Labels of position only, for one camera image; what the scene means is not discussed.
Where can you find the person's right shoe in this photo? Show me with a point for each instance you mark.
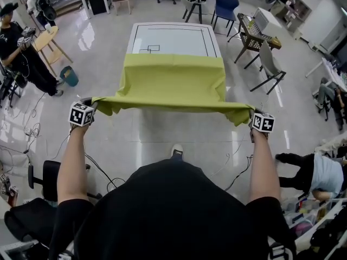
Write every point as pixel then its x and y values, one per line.
pixel 177 150

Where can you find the person's left forearm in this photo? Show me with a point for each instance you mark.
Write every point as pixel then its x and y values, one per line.
pixel 71 166

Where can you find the grey chair with dark legs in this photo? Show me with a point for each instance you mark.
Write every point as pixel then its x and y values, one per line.
pixel 185 0

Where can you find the white microwave oven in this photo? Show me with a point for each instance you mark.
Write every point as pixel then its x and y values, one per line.
pixel 268 20

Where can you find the grey chair with black frame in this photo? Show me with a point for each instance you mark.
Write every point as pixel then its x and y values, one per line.
pixel 267 61

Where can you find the round wooden table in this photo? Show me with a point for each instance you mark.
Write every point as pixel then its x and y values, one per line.
pixel 43 39

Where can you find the yellow-green bottle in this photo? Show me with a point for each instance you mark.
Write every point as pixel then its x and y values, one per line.
pixel 251 24

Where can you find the white power strip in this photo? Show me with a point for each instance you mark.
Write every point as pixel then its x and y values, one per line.
pixel 28 132

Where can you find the white paper cup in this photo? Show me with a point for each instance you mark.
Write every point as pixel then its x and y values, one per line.
pixel 48 28

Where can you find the brown perforated metal table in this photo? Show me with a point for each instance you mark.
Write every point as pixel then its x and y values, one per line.
pixel 249 36

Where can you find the person's right leg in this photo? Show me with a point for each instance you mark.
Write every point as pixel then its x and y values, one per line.
pixel 176 158

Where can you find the white side table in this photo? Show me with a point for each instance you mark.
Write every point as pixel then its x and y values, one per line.
pixel 328 69

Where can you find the person's right forearm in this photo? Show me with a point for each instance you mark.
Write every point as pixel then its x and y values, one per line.
pixel 264 172

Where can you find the person's black shirt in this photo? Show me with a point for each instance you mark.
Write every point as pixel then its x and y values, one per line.
pixel 173 221

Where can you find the white table with black lines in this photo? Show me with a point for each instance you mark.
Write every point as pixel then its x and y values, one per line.
pixel 173 39

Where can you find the navy blue chair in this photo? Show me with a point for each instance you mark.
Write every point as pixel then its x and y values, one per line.
pixel 225 4

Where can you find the teal waste bin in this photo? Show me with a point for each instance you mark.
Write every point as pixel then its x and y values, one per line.
pixel 69 78

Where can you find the black box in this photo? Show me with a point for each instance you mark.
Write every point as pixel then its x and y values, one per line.
pixel 99 4

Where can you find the yellow-green tablecloth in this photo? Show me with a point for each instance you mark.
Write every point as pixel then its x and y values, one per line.
pixel 173 83

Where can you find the small grey cabinet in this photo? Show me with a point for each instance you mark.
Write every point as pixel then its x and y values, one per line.
pixel 301 9

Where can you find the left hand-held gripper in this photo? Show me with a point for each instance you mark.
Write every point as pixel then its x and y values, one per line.
pixel 81 115

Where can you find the white storage shelf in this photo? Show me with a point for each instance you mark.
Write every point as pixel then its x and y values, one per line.
pixel 303 215

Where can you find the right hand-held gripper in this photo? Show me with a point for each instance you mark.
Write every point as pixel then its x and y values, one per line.
pixel 263 122

